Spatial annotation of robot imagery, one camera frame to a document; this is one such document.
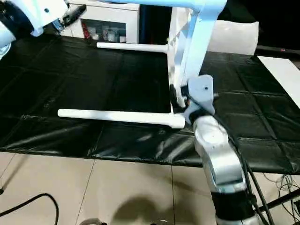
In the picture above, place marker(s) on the white plastic table leg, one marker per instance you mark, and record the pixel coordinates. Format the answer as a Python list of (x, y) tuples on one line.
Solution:
[(164, 2), (131, 47), (117, 116)]

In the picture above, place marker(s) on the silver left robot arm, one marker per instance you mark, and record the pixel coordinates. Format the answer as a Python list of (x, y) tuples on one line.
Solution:
[(5, 32)]

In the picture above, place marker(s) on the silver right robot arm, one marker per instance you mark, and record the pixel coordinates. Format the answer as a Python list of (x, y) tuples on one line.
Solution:
[(218, 152)]

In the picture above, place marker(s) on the red packet in cabinet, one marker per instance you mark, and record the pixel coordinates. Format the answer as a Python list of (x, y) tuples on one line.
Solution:
[(86, 29)]

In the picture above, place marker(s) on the small white jar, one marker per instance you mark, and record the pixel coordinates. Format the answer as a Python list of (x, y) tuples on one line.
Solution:
[(122, 38), (95, 36)]

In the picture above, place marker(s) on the white cabinet with glass doors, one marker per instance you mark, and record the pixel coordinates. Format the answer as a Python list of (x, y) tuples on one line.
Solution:
[(105, 11)]

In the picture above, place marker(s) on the white plastic chair shell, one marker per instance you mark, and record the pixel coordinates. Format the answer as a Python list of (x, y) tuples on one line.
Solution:
[(234, 37)]

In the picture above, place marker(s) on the white side table board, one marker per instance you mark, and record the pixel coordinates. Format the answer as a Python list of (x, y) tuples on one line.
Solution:
[(281, 72)]

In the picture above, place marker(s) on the black flat monitor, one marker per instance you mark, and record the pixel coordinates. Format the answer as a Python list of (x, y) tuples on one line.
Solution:
[(281, 50)]

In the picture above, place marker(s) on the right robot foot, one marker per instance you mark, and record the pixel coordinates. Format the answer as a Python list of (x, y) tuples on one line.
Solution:
[(162, 222)]

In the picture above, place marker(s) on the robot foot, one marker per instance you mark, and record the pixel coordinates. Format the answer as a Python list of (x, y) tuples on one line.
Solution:
[(162, 222), (92, 221)]

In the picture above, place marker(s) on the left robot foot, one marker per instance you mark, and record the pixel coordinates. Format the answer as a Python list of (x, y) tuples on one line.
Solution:
[(92, 221)]

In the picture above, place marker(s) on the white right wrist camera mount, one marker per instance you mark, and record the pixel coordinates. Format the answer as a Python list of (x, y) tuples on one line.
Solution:
[(201, 91)]

